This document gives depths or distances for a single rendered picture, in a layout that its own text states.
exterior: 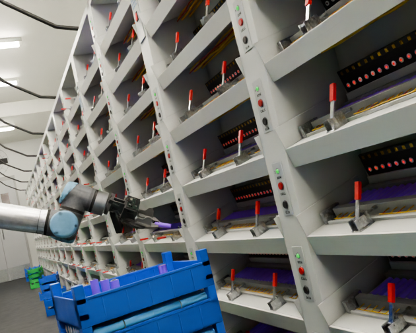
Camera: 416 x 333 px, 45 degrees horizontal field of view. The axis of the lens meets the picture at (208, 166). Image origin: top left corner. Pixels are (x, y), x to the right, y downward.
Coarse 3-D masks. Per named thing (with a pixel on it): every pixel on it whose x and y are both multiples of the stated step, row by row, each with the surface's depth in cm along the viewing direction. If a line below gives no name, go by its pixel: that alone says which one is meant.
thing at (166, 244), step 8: (168, 216) 242; (176, 216) 238; (144, 232) 237; (152, 232) 236; (144, 240) 236; (152, 240) 229; (160, 240) 215; (168, 240) 203; (176, 240) 193; (184, 240) 180; (152, 248) 226; (160, 248) 214; (168, 248) 203; (176, 248) 194; (184, 248) 185
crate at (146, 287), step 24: (168, 264) 124; (192, 264) 108; (72, 288) 95; (120, 288) 99; (144, 288) 101; (168, 288) 104; (192, 288) 107; (72, 312) 98; (96, 312) 96; (120, 312) 98
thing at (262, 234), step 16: (240, 192) 170; (256, 192) 161; (272, 192) 152; (224, 208) 177; (240, 208) 171; (256, 208) 132; (272, 208) 145; (208, 224) 172; (224, 224) 163; (240, 224) 151; (256, 224) 132; (272, 224) 131; (208, 240) 160; (224, 240) 148; (240, 240) 138; (256, 240) 130; (272, 240) 122
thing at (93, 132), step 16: (80, 64) 309; (80, 80) 308; (96, 96) 310; (96, 128) 307; (112, 144) 309; (96, 160) 304; (112, 160) 308; (96, 176) 310; (112, 192) 305; (112, 224) 302; (128, 256) 302
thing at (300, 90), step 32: (256, 0) 112; (288, 0) 115; (320, 0) 119; (256, 32) 111; (256, 64) 113; (320, 64) 116; (288, 96) 111; (320, 96) 115; (288, 160) 109; (320, 160) 112; (352, 160) 115; (320, 192) 111; (288, 224) 113; (320, 256) 108; (352, 256) 111; (384, 256) 114; (320, 288) 107; (320, 320) 109
